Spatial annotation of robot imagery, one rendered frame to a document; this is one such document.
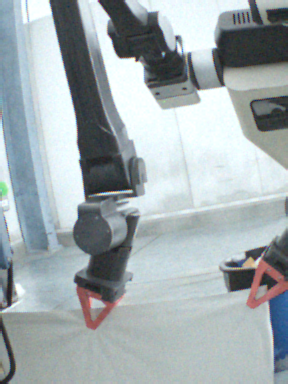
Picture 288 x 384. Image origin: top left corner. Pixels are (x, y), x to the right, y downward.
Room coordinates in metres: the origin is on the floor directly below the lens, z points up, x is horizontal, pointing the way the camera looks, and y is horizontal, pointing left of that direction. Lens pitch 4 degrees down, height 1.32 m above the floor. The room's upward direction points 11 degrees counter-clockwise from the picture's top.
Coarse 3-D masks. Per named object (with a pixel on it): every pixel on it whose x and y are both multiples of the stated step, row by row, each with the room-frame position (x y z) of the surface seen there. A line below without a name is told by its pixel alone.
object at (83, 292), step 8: (80, 288) 0.98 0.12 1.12; (88, 288) 0.97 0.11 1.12; (96, 288) 0.97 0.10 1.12; (80, 296) 0.98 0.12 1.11; (88, 296) 0.98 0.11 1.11; (96, 296) 0.98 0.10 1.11; (88, 304) 1.00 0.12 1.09; (112, 304) 0.97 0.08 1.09; (88, 312) 0.99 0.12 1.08; (104, 312) 0.98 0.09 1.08; (88, 320) 0.99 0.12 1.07; (96, 320) 0.99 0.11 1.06; (96, 328) 1.00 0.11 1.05
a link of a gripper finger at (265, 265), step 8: (272, 240) 0.92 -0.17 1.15; (264, 256) 0.88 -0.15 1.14; (264, 264) 0.88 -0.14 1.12; (272, 264) 0.88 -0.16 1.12; (256, 272) 0.89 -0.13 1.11; (272, 272) 0.89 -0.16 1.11; (280, 272) 0.87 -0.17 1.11; (256, 280) 0.90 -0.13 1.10; (280, 280) 0.88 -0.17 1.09; (256, 288) 0.90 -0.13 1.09; (280, 288) 0.88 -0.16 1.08; (248, 296) 0.91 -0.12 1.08; (264, 296) 0.90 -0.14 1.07; (272, 296) 0.89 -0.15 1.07; (248, 304) 0.91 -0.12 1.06; (256, 304) 0.90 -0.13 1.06
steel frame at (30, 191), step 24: (0, 0) 9.64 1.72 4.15; (0, 24) 9.65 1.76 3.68; (0, 48) 9.65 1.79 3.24; (24, 48) 9.63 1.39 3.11; (0, 72) 9.59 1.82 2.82; (24, 72) 9.54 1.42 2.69; (0, 96) 9.52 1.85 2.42; (24, 96) 9.44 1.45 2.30; (24, 120) 9.57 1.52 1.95; (24, 144) 9.59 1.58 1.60; (24, 168) 9.61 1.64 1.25; (24, 192) 9.63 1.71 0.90; (24, 216) 9.65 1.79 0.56; (48, 216) 9.57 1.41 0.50; (24, 240) 9.53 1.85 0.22; (48, 240) 9.41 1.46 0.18
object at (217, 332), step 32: (32, 320) 1.03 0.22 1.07; (64, 320) 1.01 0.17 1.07; (128, 320) 0.98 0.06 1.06; (160, 320) 0.96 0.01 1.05; (192, 320) 0.94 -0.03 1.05; (224, 320) 0.93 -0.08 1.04; (256, 320) 0.91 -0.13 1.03; (0, 352) 1.06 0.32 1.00; (32, 352) 1.04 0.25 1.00; (64, 352) 1.02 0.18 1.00; (96, 352) 1.00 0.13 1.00; (128, 352) 0.99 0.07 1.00; (160, 352) 0.97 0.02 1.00; (192, 352) 0.95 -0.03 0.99; (224, 352) 0.93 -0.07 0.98; (256, 352) 0.91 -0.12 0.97
